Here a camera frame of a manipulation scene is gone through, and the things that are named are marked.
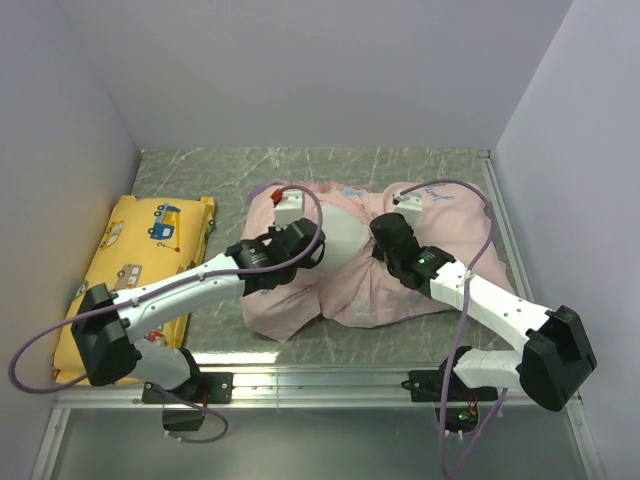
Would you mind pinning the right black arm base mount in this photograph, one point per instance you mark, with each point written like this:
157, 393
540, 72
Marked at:
462, 415

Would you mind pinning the white pillow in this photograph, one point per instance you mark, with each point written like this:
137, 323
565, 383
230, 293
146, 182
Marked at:
347, 235

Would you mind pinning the purple princess print pillowcase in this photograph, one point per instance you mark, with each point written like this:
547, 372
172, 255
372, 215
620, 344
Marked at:
364, 294

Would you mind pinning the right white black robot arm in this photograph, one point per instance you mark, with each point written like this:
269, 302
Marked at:
550, 355

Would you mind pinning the front aluminium rail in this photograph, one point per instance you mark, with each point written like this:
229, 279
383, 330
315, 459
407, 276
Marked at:
271, 387

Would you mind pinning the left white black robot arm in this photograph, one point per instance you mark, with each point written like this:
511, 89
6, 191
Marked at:
112, 330

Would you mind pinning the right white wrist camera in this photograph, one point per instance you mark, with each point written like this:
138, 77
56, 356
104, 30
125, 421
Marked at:
408, 205

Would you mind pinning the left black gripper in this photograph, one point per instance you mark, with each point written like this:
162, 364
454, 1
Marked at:
273, 232

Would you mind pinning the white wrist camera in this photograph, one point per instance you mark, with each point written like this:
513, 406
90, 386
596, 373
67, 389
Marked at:
408, 205
288, 206

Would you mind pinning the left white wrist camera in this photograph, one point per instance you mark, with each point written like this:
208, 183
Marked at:
288, 206

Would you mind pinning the right side aluminium rail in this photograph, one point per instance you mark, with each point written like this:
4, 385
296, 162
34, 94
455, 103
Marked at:
510, 246

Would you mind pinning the yellow car print pillow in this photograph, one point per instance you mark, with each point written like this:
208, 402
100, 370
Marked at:
147, 240

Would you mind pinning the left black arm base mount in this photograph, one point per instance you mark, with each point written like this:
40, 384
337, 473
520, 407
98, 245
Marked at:
185, 409

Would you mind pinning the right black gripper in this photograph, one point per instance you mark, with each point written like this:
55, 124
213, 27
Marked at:
377, 253

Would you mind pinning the aluminium rail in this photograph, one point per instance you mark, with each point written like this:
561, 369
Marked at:
510, 246
271, 387

